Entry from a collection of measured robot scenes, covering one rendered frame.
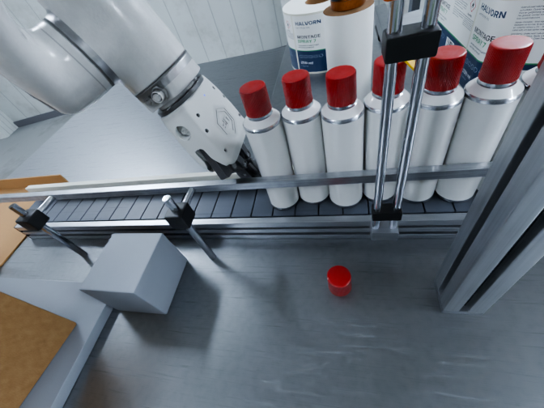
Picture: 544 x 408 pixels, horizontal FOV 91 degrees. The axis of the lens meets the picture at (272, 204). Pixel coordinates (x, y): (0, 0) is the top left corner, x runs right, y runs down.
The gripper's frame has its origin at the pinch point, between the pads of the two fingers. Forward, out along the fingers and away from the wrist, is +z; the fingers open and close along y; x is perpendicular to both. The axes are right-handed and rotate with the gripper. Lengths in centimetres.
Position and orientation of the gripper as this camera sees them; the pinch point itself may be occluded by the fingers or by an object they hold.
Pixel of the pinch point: (250, 172)
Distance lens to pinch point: 44.1
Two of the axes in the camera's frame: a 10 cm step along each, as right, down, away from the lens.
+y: 1.5, -7.7, 6.2
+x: -8.3, 2.5, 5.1
